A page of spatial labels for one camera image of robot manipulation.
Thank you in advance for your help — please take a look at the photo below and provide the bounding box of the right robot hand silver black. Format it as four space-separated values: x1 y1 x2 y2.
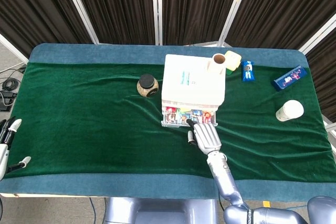
185 118 222 154

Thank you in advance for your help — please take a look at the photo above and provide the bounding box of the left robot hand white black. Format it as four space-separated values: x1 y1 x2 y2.
0 118 32 182

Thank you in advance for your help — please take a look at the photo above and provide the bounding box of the blue snack bar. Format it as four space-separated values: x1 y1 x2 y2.
271 65 308 92

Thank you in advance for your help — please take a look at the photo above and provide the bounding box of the brown snack packet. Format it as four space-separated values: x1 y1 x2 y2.
164 106 177 124

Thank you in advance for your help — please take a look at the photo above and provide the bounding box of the black power adapter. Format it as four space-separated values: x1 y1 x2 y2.
0 90 18 111

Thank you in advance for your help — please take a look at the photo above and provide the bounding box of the white paper roll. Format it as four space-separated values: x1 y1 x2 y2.
208 53 227 74

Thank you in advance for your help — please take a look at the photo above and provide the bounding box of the blue snack packet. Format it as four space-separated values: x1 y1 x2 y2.
240 60 256 82

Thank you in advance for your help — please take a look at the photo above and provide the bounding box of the round glass jar black lid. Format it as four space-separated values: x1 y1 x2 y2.
136 73 160 98

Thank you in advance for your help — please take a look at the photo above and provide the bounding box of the yellow sponge block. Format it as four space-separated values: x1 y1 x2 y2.
224 50 242 71

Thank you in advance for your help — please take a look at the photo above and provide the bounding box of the white paper cup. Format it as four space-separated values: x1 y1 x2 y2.
275 100 305 122

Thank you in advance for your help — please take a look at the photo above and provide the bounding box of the silver robot torso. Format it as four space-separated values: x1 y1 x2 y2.
103 197 218 224

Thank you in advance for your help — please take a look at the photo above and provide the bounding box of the green velvet cloth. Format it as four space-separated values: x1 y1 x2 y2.
0 62 336 183

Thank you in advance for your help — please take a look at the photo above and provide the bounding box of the blue table cover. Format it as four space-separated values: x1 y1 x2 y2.
0 42 336 201

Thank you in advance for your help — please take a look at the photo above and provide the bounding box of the white plastic drawer box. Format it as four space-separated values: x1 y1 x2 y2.
161 54 226 111

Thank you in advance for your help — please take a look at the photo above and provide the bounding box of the black coiled cable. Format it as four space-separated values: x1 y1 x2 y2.
2 78 19 91

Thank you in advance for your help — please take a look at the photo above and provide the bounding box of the blue cable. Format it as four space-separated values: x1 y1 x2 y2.
89 197 99 224

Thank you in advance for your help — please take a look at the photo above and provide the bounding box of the dark folding screen white frame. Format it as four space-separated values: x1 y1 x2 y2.
0 0 336 124

